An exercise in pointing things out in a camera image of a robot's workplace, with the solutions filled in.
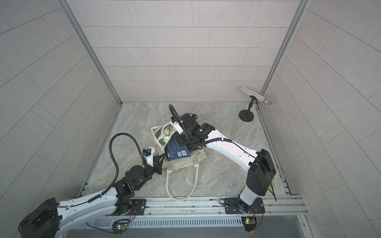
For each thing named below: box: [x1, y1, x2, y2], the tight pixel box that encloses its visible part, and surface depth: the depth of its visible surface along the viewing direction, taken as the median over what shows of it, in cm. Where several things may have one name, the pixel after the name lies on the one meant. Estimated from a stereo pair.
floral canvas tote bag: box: [150, 122, 207, 202], surface depth 81 cm
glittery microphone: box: [239, 86, 273, 107], surface depth 92 cm
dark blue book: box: [164, 135, 198, 162], surface depth 81 cm
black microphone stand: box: [238, 95, 257, 122], surface depth 110 cm
